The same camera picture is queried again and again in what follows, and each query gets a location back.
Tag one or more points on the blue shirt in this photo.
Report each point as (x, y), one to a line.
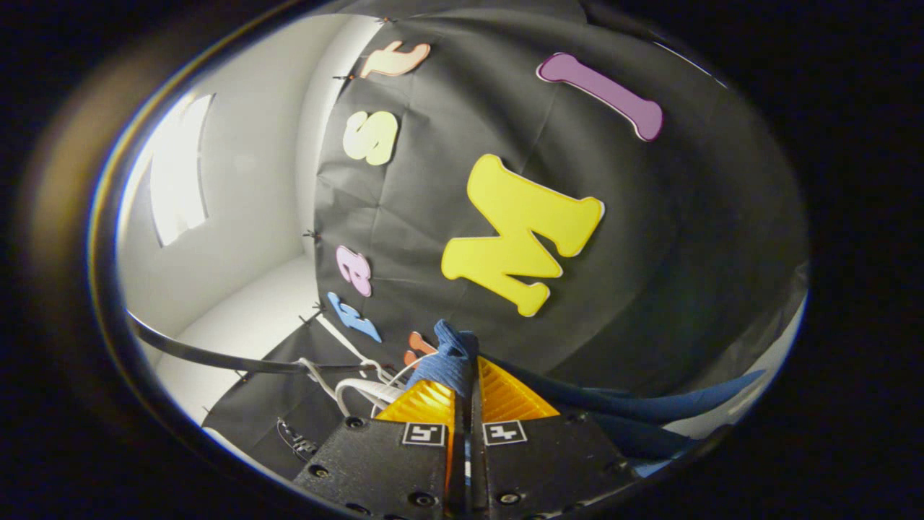
(447, 361)

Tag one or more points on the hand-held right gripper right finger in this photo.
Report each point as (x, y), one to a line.
(548, 462)

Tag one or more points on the row of black backdrop clips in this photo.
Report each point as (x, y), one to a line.
(311, 235)

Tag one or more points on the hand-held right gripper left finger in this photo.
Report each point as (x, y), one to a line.
(382, 462)

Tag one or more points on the large ceiling light panel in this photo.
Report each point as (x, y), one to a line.
(180, 173)

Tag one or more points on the black backdrop cloth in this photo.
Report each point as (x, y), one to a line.
(650, 253)

